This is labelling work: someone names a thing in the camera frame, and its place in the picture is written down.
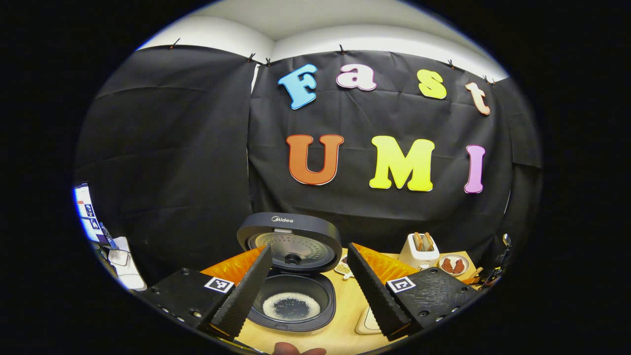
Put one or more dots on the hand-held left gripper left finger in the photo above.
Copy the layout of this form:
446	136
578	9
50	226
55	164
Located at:
246	296

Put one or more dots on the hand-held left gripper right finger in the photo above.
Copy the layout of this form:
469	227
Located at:
374	296

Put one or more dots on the wooden spoon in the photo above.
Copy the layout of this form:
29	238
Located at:
473	275

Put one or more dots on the white rice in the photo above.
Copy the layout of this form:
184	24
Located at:
291	297

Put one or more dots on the dark grey rice cooker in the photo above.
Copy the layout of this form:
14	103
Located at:
291	223

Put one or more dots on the clear glass dish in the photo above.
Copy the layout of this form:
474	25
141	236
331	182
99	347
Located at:
360	325

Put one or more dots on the brown meat piece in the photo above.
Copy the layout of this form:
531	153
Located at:
447	265
458	266

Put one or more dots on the white sectioned plate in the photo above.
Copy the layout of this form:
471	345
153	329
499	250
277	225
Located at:
342	268

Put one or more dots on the round white plate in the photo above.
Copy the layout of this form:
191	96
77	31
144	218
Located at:
453	255

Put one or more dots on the white toaster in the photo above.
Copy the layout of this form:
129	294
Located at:
413	259

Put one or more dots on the toasted bread slice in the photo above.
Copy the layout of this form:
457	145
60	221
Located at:
418	241
429	241

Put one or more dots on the white side desk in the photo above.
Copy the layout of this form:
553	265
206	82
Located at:
130	278

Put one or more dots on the white tray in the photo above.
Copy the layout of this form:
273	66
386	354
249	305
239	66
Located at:
121	257

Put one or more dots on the black backdrop cloth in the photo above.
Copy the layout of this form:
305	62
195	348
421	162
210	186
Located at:
197	172

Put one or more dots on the computer monitor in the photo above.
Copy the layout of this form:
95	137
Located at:
86	212

